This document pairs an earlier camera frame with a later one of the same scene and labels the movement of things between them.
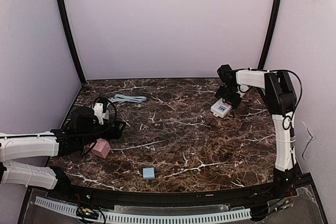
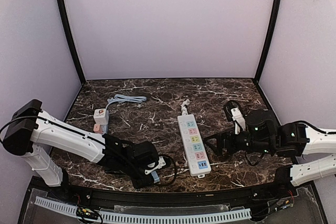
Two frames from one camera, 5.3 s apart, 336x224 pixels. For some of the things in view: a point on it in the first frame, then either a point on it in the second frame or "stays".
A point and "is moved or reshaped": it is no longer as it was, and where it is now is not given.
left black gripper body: (104, 128) to (142, 179)
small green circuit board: (87, 213) stays
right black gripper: (228, 97) to (228, 141)
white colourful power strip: (221, 108) to (197, 157)
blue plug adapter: (148, 173) is moved or reshaped
